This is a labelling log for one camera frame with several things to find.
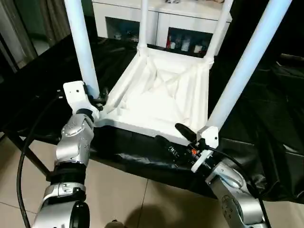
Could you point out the white plastic table top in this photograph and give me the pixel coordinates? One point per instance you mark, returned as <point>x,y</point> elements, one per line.
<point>161,104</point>

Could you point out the white plastic table leg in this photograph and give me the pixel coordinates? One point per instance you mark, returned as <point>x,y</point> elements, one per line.
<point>249,66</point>
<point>144,23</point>
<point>83,47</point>
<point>218,31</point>

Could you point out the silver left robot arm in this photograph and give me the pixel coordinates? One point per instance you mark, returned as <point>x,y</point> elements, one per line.
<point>73,137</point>

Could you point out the black mat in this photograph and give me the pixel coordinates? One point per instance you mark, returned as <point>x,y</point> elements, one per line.
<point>59,71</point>

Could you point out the grey curtain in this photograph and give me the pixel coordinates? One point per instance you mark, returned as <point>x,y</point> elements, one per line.
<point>54,19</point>

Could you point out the black stand strut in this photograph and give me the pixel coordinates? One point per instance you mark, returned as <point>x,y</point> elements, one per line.
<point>31,154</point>

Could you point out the white cabinet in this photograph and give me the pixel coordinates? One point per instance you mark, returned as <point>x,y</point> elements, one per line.
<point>159,23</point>

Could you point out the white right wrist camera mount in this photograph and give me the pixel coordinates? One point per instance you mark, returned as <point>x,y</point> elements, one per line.
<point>210,136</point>

